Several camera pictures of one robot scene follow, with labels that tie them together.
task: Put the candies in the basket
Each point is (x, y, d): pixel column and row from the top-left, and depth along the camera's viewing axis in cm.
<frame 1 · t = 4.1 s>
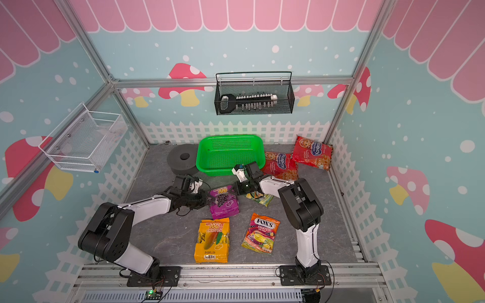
left hand: (212, 202, 90), fingers open
right hand: (230, 190, 95), fingers closed
green plastic basket: (217, 155, 118), on the table
purple Lot 100 candy bag: (224, 202, 91), point 6 cm above the table
yellow Lot 100 candy bag: (213, 241, 80), point 5 cm above the table
orange Fox's candy bag: (261, 233, 85), point 3 cm above the table
red candy bag near: (281, 164, 108), point 4 cm above the table
red candy bag far: (316, 154, 112), point 5 cm above the table

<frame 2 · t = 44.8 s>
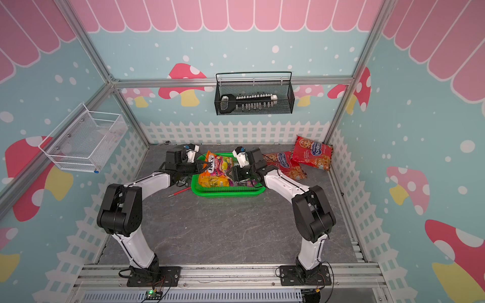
left hand: (210, 166, 94), fingers closed
right hand: (230, 171, 89), fingers open
yellow Lot 100 candy bag: (213, 182, 99), point 6 cm above the table
orange Fox's candy bag: (219, 166, 96), point 13 cm above the table
red handled tool: (179, 192, 101), on the table
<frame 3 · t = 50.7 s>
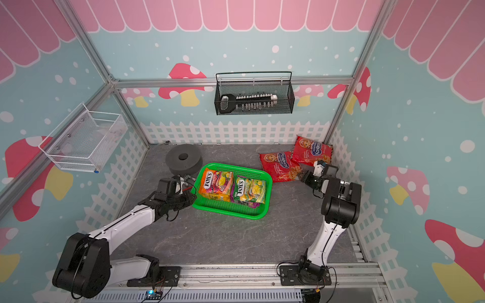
left hand: (195, 200, 88), fingers closed
right hand: (302, 174, 103), fingers open
green plastic basket: (228, 207, 94), on the table
orange Fox's candy bag: (216, 185, 93), point 9 cm above the table
green Fox's candy bag: (250, 190, 92), point 9 cm above the table
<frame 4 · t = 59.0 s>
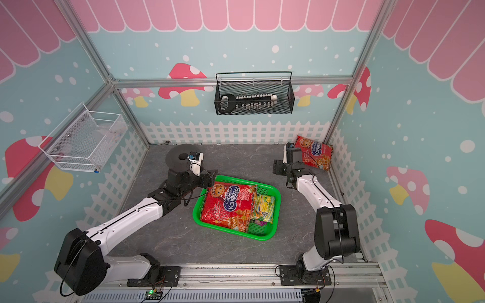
left hand: (210, 171, 82), fingers open
right hand: (280, 163, 92), fingers open
red candy bag near: (229, 206, 83), point 12 cm above the table
green Fox's candy bag: (263, 209, 86), point 8 cm above the table
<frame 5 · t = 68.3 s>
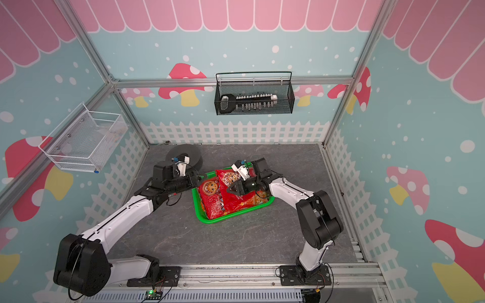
left hand: (204, 179, 82), fingers open
right hand: (230, 188, 85), fingers open
red candy bag near: (211, 198, 85), point 13 cm above the table
red candy bag far: (232, 202, 85), point 12 cm above the table
